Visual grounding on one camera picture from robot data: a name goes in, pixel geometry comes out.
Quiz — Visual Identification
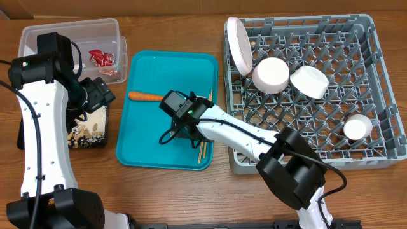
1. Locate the red snack wrapper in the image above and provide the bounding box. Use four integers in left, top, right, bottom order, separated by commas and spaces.
89, 50, 120, 77

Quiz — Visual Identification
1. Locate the orange carrot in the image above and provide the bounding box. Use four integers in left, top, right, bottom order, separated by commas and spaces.
128, 91, 163, 101

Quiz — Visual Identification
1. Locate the wooden chopstick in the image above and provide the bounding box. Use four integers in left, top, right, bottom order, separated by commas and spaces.
203, 89, 213, 159
197, 142, 204, 164

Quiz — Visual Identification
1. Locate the peanut pile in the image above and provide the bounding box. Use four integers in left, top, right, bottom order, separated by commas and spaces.
66, 106, 107, 149

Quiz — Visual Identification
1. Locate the white plate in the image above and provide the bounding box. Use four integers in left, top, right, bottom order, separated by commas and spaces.
226, 17, 252, 76

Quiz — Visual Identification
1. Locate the white bowl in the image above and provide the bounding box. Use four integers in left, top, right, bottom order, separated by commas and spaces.
290, 66, 329, 99

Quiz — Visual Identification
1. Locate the white cup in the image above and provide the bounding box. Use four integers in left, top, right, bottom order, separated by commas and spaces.
343, 114, 373, 140

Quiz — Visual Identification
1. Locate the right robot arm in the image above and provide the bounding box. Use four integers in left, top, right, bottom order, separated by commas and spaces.
160, 97, 333, 228

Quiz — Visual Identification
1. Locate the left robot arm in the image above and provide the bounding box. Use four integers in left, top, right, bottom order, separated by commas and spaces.
6, 32, 137, 228

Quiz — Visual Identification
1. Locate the grey dishwasher rack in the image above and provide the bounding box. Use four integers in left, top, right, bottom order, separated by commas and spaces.
224, 14, 406, 170

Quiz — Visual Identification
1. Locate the black plastic tray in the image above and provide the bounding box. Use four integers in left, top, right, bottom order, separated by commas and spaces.
17, 104, 109, 150

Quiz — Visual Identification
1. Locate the clear plastic bin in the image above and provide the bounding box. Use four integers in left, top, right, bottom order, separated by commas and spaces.
18, 18, 128, 84

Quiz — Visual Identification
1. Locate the teal serving tray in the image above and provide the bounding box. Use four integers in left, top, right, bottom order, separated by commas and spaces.
116, 50, 219, 170

